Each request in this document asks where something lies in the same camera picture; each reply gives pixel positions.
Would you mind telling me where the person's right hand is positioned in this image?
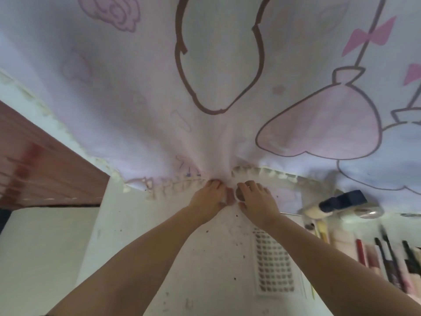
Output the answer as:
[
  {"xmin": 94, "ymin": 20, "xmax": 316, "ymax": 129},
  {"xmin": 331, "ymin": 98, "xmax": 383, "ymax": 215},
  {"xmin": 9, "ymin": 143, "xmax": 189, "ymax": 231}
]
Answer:
[{"xmin": 236, "ymin": 180, "xmax": 282, "ymax": 229}]

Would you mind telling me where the person's left hand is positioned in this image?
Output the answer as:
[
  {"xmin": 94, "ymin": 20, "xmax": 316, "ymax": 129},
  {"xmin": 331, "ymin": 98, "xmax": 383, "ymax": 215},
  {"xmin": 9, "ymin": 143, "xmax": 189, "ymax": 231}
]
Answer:
[{"xmin": 187, "ymin": 180, "xmax": 236, "ymax": 224}]

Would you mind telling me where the glass foundation bottle black cap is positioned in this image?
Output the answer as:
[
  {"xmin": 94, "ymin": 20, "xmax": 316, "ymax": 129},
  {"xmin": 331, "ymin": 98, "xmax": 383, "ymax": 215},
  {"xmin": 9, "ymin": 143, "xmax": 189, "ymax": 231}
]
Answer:
[{"xmin": 302, "ymin": 197, "xmax": 341, "ymax": 220}]

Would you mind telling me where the false eyelash tray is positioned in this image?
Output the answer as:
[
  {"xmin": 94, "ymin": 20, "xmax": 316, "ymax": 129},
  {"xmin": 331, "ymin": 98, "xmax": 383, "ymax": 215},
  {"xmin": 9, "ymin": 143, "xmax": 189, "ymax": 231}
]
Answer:
[{"xmin": 255, "ymin": 226, "xmax": 305, "ymax": 297}]

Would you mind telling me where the dark square foundation bottle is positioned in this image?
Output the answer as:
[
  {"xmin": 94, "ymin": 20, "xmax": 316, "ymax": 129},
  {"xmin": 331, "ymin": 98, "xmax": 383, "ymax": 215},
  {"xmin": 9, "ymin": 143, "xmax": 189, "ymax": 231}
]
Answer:
[{"xmin": 332, "ymin": 190, "xmax": 368, "ymax": 211}]

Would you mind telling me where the white round bottle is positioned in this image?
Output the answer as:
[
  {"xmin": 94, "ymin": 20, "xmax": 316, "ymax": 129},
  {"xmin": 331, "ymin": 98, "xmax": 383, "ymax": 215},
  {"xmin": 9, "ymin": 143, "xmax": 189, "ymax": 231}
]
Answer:
[{"xmin": 345, "ymin": 202, "xmax": 385, "ymax": 222}]

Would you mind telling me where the peach lip gloss tube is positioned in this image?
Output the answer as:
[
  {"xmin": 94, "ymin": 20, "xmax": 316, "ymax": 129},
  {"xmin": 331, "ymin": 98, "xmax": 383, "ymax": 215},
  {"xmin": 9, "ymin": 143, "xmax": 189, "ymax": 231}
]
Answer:
[{"xmin": 366, "ymin": 245, "xmax": 381, "ymax": 272}]

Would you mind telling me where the person's right forearm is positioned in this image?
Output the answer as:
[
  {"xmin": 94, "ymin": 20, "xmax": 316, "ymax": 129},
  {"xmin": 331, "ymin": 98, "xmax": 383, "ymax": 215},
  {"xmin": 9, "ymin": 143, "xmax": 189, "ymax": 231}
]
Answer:
[{"xmin": 261, "ymin": 212, "xmax": 421, "ymax": 316}]

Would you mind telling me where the person's left forearm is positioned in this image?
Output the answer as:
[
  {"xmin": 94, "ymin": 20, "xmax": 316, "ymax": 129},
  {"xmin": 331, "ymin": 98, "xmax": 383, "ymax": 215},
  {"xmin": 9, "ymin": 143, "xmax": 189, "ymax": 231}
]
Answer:
[{"xmin": 46, "ymin": 205, "xmax": 218, "ymax": 316}]

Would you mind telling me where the white table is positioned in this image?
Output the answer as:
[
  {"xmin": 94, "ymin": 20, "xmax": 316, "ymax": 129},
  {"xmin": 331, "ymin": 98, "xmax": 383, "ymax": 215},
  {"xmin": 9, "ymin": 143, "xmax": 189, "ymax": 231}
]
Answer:
[{"xmin": 75, "ymin": 174, "xmax": 421, "ymax": 316}]

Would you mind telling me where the lilac heart print cloth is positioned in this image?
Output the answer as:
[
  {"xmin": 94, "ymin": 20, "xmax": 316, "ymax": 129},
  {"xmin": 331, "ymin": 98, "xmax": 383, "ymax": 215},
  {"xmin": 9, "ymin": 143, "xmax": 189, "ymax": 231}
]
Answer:
[{"xmin": 0, "ymin": 0, "xmax": 421, "ymax": 214}]

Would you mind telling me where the brown wooden door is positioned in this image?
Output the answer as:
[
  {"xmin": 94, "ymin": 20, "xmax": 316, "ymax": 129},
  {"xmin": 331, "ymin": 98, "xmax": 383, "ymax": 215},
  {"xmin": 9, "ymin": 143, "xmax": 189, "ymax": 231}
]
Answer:
[{"xmin": 0, "ymin": 100, "xmax": 111, "ymax": 209}]

